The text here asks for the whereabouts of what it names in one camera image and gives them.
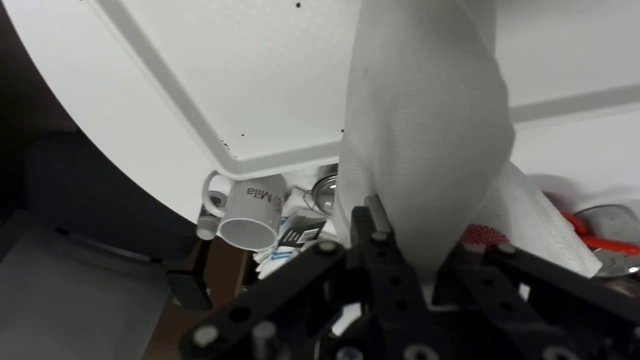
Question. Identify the grey office chair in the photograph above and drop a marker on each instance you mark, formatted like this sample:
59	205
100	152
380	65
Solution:
66	301

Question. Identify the white paper packets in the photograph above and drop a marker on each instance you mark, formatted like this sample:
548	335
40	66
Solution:
291	243

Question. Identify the round white table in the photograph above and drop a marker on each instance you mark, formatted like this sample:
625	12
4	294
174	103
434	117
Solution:
100	80

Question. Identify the white towel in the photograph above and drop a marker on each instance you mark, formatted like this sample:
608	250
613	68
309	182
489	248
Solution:
427	132

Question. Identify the red bowl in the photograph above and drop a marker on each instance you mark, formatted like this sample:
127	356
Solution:
601	243

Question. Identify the silver metal tin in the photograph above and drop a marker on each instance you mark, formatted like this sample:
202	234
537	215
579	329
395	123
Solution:
324	192

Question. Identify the small red cup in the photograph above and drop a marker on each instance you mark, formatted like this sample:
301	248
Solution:
481	236

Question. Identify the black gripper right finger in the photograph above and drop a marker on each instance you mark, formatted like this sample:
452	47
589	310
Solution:
546	313

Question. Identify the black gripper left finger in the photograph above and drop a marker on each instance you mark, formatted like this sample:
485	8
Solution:
373	286

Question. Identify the flat brown cardboard sheet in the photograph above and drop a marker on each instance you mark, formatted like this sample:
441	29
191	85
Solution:
222	272

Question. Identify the white ceramic mug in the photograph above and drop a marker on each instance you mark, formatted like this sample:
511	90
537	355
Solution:
250	212

